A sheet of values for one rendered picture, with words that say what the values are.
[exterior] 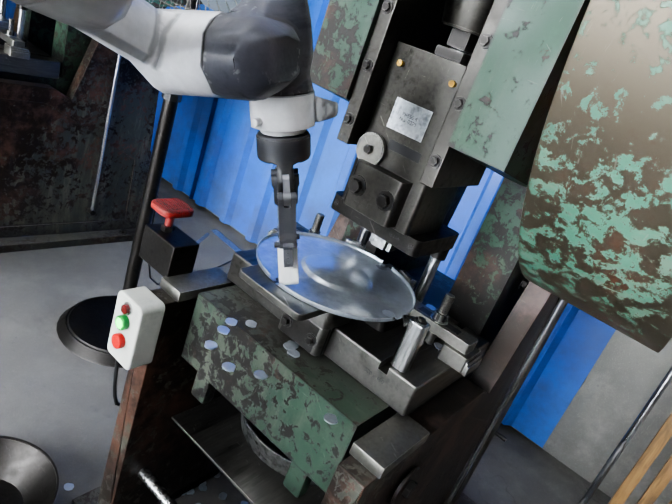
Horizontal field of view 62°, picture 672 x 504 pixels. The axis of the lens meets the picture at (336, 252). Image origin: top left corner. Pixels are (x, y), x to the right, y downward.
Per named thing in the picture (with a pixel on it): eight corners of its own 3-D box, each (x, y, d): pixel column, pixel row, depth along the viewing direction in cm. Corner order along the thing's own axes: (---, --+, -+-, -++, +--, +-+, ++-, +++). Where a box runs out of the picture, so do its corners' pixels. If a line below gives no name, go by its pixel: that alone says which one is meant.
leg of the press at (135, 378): (96, 546, 121) (190, 160, 88) (69, 508, 127) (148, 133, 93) (344, 405, 194) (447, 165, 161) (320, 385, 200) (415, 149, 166)
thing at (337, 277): (335, 336, 78) (336, 331, 78) (222, 238, 95) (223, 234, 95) (444, 308, 100) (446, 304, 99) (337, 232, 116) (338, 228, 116)
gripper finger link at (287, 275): (297, 241, 84) (297, 243, 83) (298, 282, 87) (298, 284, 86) (277, 242, 84) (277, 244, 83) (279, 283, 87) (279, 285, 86)
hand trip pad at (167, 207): (158, 248, 104) (167, 212, 102) (140, 233, 107) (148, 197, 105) (188, 244, 110) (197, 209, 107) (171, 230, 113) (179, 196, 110)
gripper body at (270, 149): (255, 124, 80) (259, 185, 84) (255, 139, 72) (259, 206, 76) (307, 122, 81) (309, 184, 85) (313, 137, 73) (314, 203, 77)
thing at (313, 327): (274, 386, 85) (301, 313, 80) (217, 335, 92) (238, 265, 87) (365, 345, 105) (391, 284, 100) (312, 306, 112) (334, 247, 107)
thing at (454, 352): (464, 376, 96) (489, 327, 92) (388, 323, 104) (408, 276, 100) (478, 366, 100) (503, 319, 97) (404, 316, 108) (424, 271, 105)
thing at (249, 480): (313, 570, 99) (314, 567, 99) (171, 418, 120) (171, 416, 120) (425, 469, 132) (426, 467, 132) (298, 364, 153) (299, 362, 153)
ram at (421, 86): (392, 238, 90) (468, 54, 79) (325, 198, 97) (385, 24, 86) (441, 229, 103) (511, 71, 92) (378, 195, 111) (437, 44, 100)
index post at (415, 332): (403, 374, 90) (425, 325, 86) (388, 363, 91) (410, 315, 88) (411, 369, 92) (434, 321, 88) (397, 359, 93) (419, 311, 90)
